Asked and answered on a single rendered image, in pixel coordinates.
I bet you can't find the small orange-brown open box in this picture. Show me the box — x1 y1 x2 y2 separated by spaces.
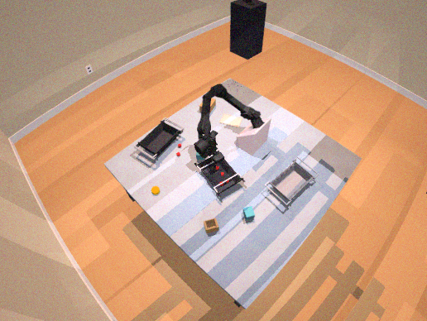
204 218 218 233

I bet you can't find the orange-brown rectangular block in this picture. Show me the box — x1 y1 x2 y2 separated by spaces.
199 98 216 112

